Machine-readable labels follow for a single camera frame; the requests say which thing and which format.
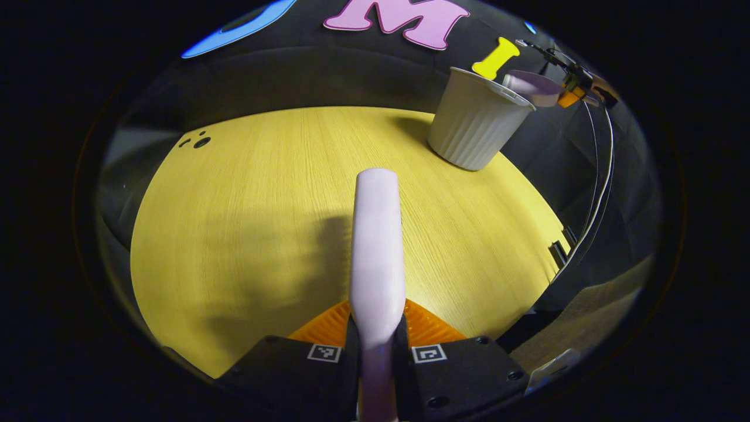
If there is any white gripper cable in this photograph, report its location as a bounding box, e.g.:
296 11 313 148
550 100 616 285

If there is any white ribbed garbage bin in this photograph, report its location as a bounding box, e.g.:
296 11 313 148
427 66 537 172

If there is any wooden desktop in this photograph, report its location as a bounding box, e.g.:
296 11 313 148
129 105 573 380

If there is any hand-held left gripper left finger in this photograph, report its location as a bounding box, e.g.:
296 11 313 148
216 299 360 422

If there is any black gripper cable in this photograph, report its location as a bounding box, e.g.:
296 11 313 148
562 100 607 276

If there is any small grey-purple broom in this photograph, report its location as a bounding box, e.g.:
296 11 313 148
349 168 407 422

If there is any grey-purple plastic dustpan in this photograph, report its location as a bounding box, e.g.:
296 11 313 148
502 70 567 108

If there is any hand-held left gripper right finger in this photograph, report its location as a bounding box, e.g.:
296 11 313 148
393 297 532 422

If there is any black desk edge bracket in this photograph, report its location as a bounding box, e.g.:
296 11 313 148
547 226 574 271

